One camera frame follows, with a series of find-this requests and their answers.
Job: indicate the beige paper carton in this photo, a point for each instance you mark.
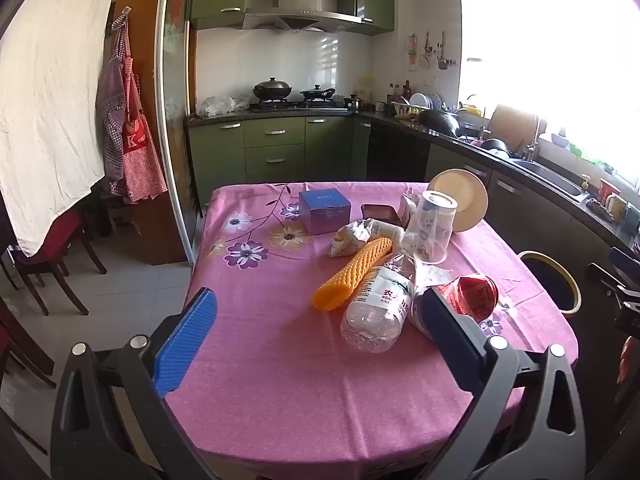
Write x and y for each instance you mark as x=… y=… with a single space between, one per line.
x=407 y=207

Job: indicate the black lidded wok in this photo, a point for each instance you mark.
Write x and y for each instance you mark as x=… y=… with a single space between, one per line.
x=272 y=90

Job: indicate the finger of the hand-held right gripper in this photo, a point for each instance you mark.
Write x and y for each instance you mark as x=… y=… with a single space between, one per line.
x=612 y=280
x=626 y=261

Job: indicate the black frying pan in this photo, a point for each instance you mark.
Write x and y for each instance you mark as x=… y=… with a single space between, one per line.
x=316 y=93

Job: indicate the beige paper plate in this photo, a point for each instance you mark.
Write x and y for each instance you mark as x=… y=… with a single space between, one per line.
x=470 y=200

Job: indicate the crumpled white drink carton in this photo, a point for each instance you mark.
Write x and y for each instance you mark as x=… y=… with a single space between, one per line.
x=350 y=240

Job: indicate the condiment bottles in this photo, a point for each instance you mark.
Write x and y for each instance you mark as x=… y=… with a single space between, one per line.
x=400 y=92

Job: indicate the blue cardboard box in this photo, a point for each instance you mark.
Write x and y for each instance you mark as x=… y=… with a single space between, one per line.
x=325 y=210

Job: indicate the red cushioned wooden chair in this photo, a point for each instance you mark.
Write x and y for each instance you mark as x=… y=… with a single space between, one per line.
x=55 y=240

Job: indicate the clear plastic cup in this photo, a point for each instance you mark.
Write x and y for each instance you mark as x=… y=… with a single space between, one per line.
x=430 y=230

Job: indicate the red drink can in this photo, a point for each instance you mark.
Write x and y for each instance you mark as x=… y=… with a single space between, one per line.
x=475 y=295

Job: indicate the steel range hood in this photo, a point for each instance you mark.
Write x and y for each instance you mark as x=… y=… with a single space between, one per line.
x=300 y=17

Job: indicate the yellow-rimmed trash bin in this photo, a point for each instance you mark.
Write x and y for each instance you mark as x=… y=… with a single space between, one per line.
x=547 y=280

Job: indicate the black pot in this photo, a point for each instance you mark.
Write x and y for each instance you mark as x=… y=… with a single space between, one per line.
x=495 y=147

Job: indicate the red checked apron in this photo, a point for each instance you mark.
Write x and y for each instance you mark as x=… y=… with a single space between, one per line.
x=140 y=160

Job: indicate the dish rack with dishes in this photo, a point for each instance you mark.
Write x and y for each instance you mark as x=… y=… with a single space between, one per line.
x=417 y=102

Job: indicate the orange foam net sleeve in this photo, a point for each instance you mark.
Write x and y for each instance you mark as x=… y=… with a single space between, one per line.
x=350 y=275

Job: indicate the clear plastic water bottle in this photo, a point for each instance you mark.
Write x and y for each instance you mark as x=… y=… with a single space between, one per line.
x=375 y=310

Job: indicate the hanging kitchen utensils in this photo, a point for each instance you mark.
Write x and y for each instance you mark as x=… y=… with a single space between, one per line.
x=427 y=50

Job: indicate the white paper tissue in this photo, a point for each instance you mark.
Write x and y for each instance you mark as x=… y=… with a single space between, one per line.
x=432 y=275

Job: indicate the green lower cabinets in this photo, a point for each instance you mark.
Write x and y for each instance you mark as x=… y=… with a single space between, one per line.
x=275 y=150

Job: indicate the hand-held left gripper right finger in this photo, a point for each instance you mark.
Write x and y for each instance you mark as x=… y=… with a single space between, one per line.
x=447 y=340

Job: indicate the white hanging cloth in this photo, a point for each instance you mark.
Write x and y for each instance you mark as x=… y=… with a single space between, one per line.
x=50 y=110

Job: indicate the clear plastic bag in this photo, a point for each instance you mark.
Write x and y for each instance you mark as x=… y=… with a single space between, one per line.
x=217 y=106

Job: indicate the steel sink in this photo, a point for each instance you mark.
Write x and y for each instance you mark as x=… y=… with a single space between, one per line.
x=555 y=177

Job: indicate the dark red plastic tray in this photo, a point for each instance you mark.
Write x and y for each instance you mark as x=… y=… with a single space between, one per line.
x=380 y=212

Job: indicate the black built-in oven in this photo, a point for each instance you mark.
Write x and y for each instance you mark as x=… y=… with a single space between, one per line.
x=397 y=152

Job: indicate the red mug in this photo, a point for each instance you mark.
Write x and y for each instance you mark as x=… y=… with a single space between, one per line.
x=607 y=191

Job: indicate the dark kitchen countertop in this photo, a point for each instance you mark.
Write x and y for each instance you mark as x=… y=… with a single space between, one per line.
x=500 y=157

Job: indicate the gas stove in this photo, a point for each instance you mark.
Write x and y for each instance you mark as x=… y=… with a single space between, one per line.
x=300 y=106

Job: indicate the window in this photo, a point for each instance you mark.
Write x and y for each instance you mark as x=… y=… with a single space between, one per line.
x=550 y=35

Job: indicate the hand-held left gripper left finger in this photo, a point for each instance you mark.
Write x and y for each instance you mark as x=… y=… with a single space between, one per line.
x=186 y=340

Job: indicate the purple checked apron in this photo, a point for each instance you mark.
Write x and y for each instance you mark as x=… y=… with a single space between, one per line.
x=112 y=110

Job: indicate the wooden cutting board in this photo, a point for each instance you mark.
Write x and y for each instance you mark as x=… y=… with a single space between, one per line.
x=510 y=125

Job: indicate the steel faucet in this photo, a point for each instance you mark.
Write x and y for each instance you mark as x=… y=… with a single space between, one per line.
x=534 y=140

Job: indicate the small steel pot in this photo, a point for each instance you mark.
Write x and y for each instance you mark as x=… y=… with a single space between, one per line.
x=356 y=102

